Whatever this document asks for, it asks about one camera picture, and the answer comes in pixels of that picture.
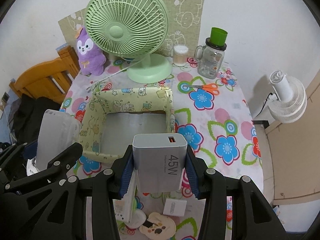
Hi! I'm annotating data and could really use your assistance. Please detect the white 45W charger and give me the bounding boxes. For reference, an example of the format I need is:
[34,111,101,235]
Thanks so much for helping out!
[132,133,188,193]

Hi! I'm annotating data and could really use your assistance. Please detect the round beige hedgehog mirror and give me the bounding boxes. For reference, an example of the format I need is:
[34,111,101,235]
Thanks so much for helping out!
[139,212,176,240]

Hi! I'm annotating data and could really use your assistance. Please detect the small white charger cube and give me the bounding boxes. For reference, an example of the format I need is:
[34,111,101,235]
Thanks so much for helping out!
[163,198,187,217]

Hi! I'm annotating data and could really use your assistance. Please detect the green perforated panda case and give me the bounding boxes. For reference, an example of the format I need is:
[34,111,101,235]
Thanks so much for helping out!
[132,197,138,211]

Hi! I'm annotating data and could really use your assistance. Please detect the white power bank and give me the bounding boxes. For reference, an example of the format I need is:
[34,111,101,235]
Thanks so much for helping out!
[36,109,81,171]

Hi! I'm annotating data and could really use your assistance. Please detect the white oval mouse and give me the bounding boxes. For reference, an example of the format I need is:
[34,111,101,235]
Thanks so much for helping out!
[124,209,146,229]

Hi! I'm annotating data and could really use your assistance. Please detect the black clothing pile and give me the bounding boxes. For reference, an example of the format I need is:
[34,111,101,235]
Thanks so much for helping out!
[13,94,60,144]

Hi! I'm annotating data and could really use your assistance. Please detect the yellow patterned cardboard box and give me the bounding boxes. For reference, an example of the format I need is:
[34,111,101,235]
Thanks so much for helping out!
[78,87,175,164]

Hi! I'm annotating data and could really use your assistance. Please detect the wooden chair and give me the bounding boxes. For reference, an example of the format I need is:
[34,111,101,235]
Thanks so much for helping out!
[9,45,80,104]

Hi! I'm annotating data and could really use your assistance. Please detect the purple plush bunny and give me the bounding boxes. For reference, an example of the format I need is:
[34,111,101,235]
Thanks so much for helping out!
[76,26,106,76]

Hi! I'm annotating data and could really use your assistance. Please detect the floral tablecloth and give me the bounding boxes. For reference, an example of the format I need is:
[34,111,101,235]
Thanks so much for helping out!
[61,58,264,189]

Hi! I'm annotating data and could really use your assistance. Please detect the white clip fan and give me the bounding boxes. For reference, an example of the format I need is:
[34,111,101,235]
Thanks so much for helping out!
[261,70,308,124]

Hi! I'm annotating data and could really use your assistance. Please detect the cotton swab container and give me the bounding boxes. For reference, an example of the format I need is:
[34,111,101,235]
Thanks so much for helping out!
[172,45,189,67]

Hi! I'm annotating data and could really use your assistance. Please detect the green desk fan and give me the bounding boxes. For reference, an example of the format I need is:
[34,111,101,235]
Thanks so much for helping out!
[85,0,172,83]

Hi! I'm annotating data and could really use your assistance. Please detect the glass mason jar mug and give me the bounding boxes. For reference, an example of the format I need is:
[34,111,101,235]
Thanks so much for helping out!
[194,37,227,79]

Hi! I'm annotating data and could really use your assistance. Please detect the green plastic cup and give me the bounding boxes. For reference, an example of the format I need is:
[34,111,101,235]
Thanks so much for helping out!
[210,27,228,46]

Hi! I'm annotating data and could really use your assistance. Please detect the white fan power cord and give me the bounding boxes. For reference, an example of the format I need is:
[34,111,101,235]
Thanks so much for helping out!
[86,58,144,92]

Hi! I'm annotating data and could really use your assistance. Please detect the orange handled scissors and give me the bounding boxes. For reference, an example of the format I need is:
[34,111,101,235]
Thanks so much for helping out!
[184,83,220,96]

